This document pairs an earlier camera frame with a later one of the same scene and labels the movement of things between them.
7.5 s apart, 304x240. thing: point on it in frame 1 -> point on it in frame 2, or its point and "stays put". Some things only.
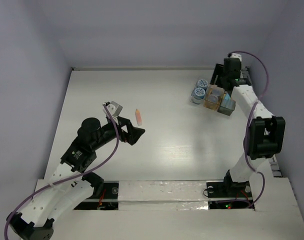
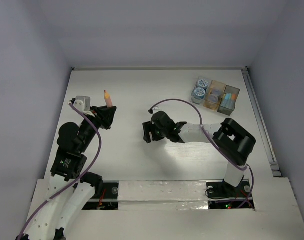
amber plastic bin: x=213 y=97 stays put
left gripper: x=133 y=132 -> x=106 y=115
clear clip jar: x=213 y=99 stays put
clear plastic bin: x=199 y=91 stays put
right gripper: x=218 y=70 -> x=150 y=126
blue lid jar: x=202 y=83 stays put
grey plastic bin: x=227 y=105 stays put
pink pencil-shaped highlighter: x=138 y=117 -> x=108 y=99
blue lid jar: x=198 y=95 stays put
